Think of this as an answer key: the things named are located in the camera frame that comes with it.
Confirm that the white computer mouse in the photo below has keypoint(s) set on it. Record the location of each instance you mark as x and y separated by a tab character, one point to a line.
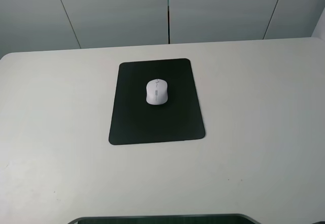
157	92

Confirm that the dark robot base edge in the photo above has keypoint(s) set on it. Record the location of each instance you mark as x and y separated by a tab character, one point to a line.
195	218

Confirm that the black mouse pad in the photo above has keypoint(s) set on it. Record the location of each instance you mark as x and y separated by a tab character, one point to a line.
135	121

